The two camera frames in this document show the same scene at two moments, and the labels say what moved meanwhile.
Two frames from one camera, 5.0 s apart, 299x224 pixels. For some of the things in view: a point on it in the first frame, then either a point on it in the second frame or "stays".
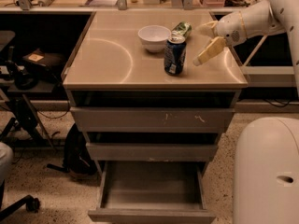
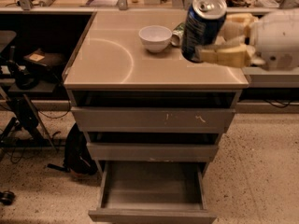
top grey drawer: [152, 119] stays
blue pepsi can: [175, 50] -> [204, 24]
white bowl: [154, 37] stays
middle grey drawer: [150, 152] stays
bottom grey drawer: [151, 192] stays
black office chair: [7, 161] -> [7, 197]
